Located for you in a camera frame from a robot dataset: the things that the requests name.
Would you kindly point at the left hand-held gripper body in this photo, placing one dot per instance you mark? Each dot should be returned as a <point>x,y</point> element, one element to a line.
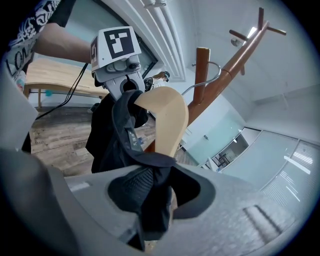
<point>117,45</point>

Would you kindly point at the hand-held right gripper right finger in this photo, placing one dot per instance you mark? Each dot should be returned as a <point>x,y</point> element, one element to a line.
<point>225,212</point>

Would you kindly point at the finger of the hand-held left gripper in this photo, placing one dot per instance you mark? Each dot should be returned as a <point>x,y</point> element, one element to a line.
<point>140,81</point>
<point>113,88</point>

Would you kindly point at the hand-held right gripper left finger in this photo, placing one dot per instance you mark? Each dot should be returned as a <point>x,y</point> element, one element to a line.
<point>95,197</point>

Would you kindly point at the light wooden clothes hanger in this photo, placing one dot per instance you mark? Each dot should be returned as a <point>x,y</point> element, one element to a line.
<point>170,110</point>

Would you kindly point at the black garment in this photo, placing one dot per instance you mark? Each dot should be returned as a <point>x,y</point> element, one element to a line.
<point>107,140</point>

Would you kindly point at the person's left forearm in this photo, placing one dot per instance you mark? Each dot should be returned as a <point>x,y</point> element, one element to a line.
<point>62,43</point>

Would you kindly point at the black framed glass door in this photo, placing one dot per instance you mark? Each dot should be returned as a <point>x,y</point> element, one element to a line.
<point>85,17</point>

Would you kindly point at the white ceiling pipes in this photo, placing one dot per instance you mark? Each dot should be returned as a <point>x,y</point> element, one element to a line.
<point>167,37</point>

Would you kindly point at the light wooden table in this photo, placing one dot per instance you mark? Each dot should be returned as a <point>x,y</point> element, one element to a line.
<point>55,72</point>

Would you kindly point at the brown wooden coat rack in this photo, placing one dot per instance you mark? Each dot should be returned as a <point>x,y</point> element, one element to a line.
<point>215,85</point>

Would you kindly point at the frosted glass partition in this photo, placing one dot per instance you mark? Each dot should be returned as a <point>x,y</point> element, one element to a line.
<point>217,130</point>

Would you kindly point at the person's black printed t-shirt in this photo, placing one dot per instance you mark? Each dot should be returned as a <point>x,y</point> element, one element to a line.
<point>30,22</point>

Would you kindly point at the round ceiling smoke detector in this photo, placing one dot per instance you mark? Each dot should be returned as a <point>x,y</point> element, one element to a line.
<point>235,41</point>

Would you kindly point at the rectangular ceiling light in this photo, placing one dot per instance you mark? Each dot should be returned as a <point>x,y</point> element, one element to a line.
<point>252,32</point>

